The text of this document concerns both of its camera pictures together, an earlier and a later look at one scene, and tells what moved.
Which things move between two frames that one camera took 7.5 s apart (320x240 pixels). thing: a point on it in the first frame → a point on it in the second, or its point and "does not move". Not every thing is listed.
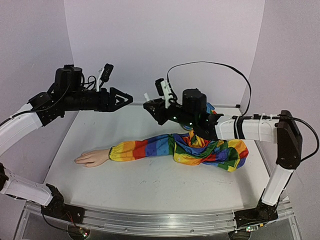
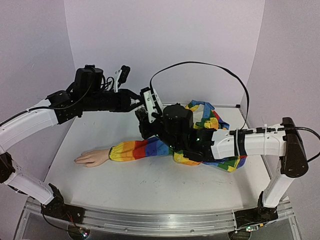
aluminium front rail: [161, 222] does not move
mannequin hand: [93, 158] does not move
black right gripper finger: [154, 106] → [142, 114]
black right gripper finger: [160, 112] → [145, 129]
